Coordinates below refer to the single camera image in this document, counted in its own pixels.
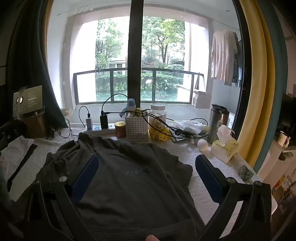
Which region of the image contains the steel thermos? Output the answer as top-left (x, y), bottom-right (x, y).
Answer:
top-left (207, 104), bottom-right (229, 144)

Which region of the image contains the white plastic bag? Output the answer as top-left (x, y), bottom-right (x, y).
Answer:
top-left (168, 120), bottom-right (208, 135)

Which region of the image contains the grey projector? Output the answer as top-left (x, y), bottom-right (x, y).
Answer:
top-left (13, 85), bottom-right (45, 118)

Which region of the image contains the teal curtain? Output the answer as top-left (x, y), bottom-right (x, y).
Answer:
top-left (254, 0), bottom-right (284, 173)

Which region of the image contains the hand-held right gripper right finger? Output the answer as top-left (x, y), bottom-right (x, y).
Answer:
top-left (195, 154), bottom-right (272, 241)

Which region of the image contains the hanging beige shirt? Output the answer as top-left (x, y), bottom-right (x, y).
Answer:
top-left (210, 29), bottom-right (238, 87)

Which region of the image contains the black window frame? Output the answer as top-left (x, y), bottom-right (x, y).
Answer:
top-left (127, 0), bottom-right (252, 139)

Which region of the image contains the white textured tablecloth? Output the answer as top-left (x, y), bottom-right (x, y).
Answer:
top-left (0, 126), bottom-right (278, 241)

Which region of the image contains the white side shelf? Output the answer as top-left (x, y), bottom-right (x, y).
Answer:
top-left (259, 137), bottom-right (296, 216)

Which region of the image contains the green stone ornament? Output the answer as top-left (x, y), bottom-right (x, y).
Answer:
top-left (238, 165), bottom-right (253, 183)

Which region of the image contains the black monitor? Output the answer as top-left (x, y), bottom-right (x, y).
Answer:
top-left (277, 91), bottom-right (296, 135)

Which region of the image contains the yellow tissue box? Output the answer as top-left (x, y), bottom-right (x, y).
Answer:
top-left (210, 125), bottom-right (240, 163)

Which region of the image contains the grey t-shirt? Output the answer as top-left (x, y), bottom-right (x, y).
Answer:
top-left (35, 133), bottom-right (206, 241)

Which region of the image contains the white ball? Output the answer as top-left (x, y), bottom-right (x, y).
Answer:
top-left (197, 139), bottom-right (209, 151)

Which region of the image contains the black charger cable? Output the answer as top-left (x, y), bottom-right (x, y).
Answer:
top-left (78, 106), bottom-right (92, 128)
top-left (102, 93), bottom-right (129, 116)

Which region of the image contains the white garment with black band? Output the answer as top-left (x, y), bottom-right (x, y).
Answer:
top-left (0, 136), bottom-right (38, 202)

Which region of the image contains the black cable bundle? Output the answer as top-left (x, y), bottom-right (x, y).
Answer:
top-left (139, 109), bottom-right (208, 141)

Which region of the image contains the white power strip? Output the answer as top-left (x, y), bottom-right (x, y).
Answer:
top-left (84, 124), bottom-right (116, 136)

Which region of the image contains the dark green curtain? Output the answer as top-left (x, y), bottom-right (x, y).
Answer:
top-left (6, 0), bottom-right (68, 129)

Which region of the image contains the balcony railing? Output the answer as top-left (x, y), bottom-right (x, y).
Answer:
top-left (73, 68), bottom-right (205, 105)

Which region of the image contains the yellow bag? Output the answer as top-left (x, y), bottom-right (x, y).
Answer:
top-left (149, 125), bottom-right (172, 141)

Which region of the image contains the white plastic basket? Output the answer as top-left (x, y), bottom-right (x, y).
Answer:
top-left (125, 113), bottom-right (149, 142)

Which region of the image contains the red tin can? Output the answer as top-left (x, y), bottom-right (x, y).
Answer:
top-left (115, 121), bottom-right (126, 138)

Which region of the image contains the clear plastic jar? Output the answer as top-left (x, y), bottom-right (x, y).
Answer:
top-left (149, 104), bottom-right (167, 130)

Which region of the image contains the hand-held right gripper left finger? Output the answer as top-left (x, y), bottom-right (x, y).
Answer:
top-left (23, 153), bottom-right (100, 241)

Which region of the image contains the white mug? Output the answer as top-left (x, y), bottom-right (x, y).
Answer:
top-left (276, 131), bottom-right (290, 147)

